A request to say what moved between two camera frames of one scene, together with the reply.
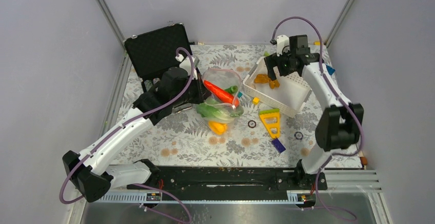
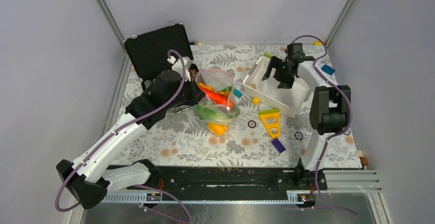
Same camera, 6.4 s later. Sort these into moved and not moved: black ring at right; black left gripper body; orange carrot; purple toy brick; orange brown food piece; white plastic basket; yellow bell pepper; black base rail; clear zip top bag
Moved: clear zip top bag; orange brown food piece; orange carrot
Not moved: yellow bell pepper; white plastic basket; black left gripper body; black base rail; black ring at right; purple toy brick
